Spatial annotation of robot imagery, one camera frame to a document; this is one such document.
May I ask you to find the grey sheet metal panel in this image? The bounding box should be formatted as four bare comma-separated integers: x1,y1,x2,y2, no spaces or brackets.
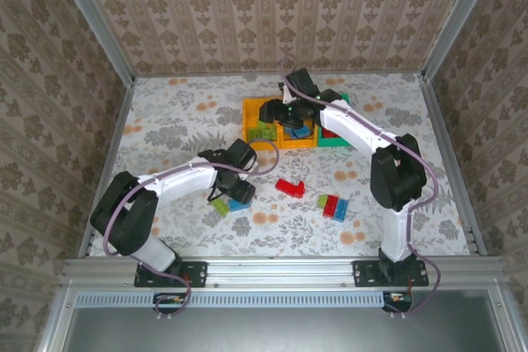
61,289,511,352

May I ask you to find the aluminium corner post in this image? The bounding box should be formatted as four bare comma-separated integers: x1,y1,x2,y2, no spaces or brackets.
47,0,136,83
421,0,505,81

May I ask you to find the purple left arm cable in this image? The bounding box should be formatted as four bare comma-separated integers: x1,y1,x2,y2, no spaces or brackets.
101,139,284,322

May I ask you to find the white slotted cable duct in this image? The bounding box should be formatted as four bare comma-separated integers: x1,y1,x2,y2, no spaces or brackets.
76,290,387,308

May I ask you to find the green plastic storage bin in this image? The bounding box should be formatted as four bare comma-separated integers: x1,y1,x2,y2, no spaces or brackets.
316,91,354,149

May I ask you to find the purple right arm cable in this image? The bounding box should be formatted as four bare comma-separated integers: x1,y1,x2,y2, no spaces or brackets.
281,54,442,320

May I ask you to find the aluminium side rail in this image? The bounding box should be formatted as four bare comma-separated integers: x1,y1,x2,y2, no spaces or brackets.
418,73,488,256
78,77,137,260

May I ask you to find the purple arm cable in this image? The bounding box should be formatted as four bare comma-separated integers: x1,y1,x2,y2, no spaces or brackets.
281,54,442,320
101,139,284,322

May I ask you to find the yellow plastic storage bin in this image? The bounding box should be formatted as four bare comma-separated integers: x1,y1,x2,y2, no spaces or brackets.
276,119,319,150
242,97,282,151

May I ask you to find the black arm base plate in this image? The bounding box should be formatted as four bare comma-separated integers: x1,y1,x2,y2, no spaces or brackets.
352,259,429,287
134,260,207,288

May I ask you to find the small electronics board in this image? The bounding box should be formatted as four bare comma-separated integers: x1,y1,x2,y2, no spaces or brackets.
154,292,186,307
383,290,413,307

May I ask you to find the aluminium frame rail with slots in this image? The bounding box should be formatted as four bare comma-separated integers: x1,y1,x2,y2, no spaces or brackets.
61,256,507,292

